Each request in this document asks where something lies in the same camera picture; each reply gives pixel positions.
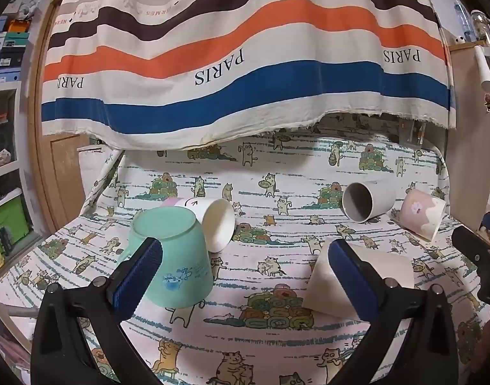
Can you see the wooden side panel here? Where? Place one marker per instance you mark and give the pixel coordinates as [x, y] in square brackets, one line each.
[468, 149]

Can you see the white rolled paper tube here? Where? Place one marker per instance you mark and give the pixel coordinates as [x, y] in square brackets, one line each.
[483, 68]

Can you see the white paper cup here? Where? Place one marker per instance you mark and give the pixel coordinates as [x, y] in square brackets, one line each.
[216, 216]

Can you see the wooden cabinet door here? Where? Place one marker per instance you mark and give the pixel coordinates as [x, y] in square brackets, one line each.
[54, 159]

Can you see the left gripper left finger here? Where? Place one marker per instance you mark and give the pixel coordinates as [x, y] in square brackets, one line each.
[60, 354]

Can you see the beige textured cup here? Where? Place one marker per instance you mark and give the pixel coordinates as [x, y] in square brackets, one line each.
[337, 287]

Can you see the mint green mug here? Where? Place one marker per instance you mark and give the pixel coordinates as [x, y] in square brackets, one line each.
[184, 276]

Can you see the pink and white cup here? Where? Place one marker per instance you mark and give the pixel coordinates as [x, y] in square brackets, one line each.
[422, 214]

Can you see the green storage bin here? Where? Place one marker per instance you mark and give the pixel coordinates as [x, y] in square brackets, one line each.
[13, 225]

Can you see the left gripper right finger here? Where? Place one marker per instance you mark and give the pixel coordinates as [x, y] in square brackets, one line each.
[428, 354]

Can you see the grey cylindrical cup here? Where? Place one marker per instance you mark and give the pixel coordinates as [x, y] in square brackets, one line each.
[362, 201]

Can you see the cat print bedsheet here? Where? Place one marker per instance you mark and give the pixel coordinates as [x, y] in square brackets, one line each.
[285, 190]

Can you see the white shelf with boxes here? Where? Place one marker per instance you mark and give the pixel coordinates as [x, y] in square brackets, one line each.
[15, 23]

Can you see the striped Paris blanket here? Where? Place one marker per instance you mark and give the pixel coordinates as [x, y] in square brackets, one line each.
[177, 74]

